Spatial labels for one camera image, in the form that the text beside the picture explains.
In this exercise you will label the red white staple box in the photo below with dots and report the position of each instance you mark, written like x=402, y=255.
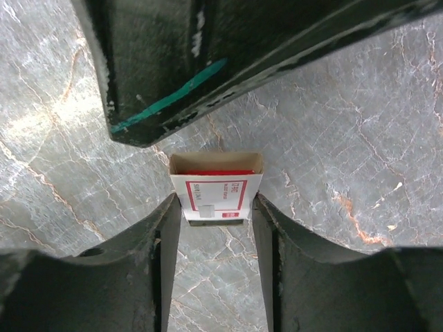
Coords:
x=214, y=187

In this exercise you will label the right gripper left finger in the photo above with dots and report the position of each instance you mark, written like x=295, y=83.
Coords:
x=122, y=284

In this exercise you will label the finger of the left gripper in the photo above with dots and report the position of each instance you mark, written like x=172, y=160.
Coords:
x=236, y=46
x=152, y=61

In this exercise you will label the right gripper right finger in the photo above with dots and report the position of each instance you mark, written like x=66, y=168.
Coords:
x=312, y=284

